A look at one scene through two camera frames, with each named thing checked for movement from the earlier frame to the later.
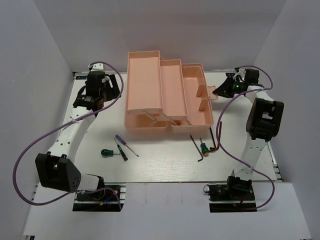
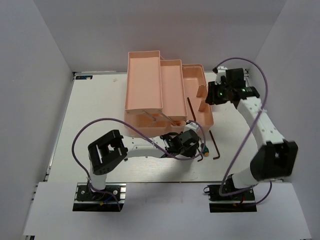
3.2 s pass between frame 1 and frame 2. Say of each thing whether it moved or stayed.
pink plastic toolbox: stayed
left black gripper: moved
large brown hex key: moved
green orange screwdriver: stayed
